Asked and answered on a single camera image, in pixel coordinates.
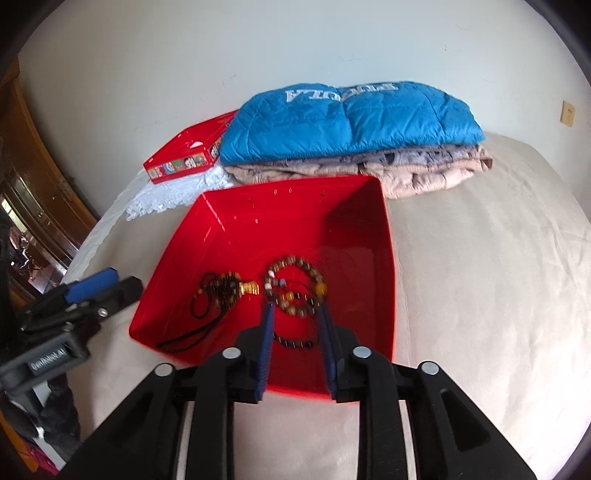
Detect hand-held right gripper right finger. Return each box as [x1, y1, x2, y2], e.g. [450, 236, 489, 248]
[318, 302, 539, 480]

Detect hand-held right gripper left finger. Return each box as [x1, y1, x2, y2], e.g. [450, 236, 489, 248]
[58, 302, 274, 480]

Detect black bead bracelet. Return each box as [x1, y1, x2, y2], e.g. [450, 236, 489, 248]
[272, 330, 320, 350]

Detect brown wooden door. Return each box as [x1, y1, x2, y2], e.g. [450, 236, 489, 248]
[0, 60, 100, 296]

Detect blue padded jacket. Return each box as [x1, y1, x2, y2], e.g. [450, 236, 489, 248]
[219, 82, 485, 166]

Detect large red tin box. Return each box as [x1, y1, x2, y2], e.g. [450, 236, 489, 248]
[128, 175, 399, 403]

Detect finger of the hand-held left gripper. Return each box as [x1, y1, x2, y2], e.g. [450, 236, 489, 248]
[21, 268, 120, 320]
[76, 276, 145, 326]

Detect beige printed folded garment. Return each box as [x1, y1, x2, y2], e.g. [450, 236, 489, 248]
[224, 144, 494, 199]

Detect multicoloured bead bracelet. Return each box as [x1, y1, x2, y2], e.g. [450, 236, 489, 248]
[264, 256, 329, 319]

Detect red tin lid cartoon print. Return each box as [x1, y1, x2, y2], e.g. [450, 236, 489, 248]
[143, 110, 241, 185]

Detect white lace cloth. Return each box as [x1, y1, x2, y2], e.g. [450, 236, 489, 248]
[126, 161, 236, 221]

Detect dark bead necklace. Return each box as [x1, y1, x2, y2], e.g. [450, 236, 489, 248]
[159, 271, 245, 354]

